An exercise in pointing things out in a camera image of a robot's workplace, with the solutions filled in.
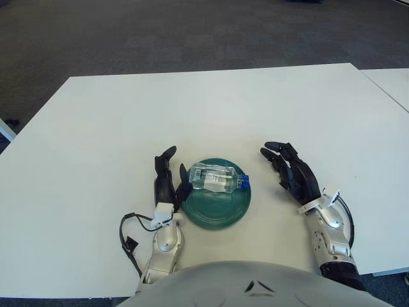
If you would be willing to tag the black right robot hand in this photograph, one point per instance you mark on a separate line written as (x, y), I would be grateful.
(303, 182)

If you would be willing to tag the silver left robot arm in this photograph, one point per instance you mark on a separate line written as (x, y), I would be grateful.
(164, 246)

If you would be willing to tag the white right wrist connector box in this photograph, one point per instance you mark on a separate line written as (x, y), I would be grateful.
(332, 195)

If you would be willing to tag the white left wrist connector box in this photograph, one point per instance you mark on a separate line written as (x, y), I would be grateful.
(163, 211)

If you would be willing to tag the green round plate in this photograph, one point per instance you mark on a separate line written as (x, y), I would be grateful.
(217, 211)

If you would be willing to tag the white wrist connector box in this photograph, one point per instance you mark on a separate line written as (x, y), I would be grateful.
(163, 211)
(332, 195)

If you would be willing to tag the clear bottle with blue cap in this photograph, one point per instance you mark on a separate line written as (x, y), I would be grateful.
(214, 179)

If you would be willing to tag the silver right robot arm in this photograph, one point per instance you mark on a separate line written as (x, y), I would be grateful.
(332, 233)

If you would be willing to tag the grey robot torso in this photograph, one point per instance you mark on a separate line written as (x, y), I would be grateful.
(249, 284)

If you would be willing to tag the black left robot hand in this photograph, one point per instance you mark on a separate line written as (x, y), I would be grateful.
(163, 188)

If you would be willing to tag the white furniture edge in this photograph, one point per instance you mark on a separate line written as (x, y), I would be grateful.
(6, 129)

